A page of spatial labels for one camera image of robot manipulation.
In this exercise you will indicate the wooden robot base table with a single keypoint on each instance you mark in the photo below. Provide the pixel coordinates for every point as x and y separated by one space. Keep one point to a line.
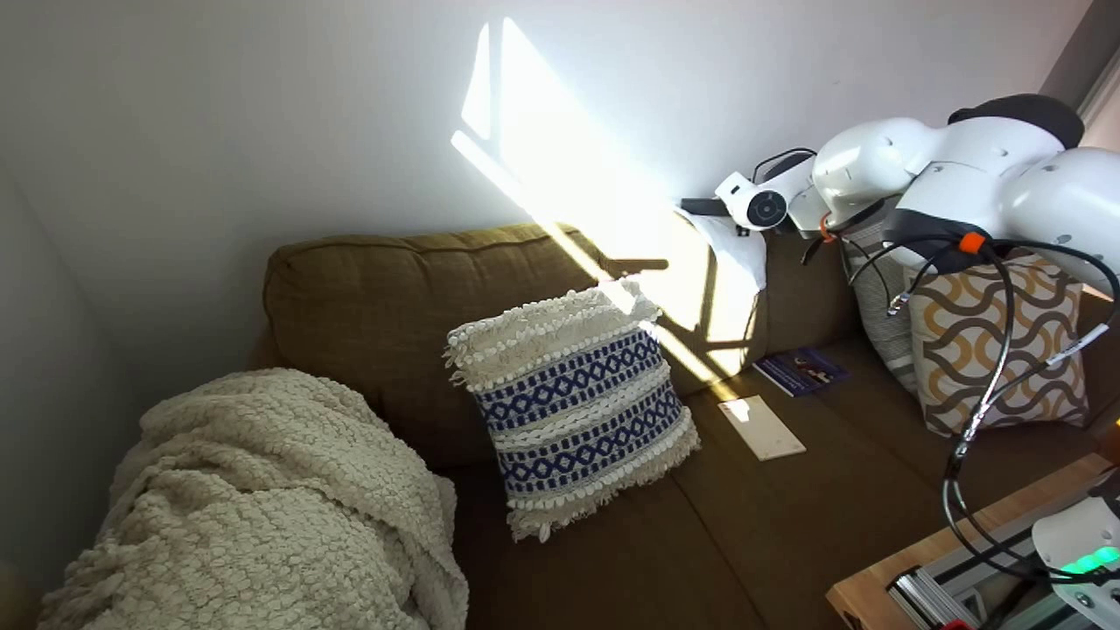
1038 558

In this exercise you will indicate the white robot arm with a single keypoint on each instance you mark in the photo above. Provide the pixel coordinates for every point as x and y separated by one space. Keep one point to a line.
1013 168

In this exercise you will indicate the blue white patterned pillow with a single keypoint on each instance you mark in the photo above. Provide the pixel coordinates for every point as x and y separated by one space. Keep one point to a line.
574 398

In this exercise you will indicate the white pillow case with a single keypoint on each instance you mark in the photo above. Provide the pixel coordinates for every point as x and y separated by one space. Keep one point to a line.
732 277

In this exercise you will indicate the grey plain pillow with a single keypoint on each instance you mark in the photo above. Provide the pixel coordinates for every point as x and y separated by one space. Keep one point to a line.
882 309

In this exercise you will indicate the brown wave patterned pillow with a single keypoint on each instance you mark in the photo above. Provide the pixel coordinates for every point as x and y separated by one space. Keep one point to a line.
959 323

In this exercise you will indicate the olive brown sofa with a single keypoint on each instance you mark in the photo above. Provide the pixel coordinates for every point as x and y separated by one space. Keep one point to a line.
720 543

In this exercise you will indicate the dark blue booklet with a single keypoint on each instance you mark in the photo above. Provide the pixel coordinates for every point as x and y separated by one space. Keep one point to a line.
801 371

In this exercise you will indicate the cream knitted blanket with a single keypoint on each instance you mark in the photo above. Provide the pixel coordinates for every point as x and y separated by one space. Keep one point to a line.
268 501

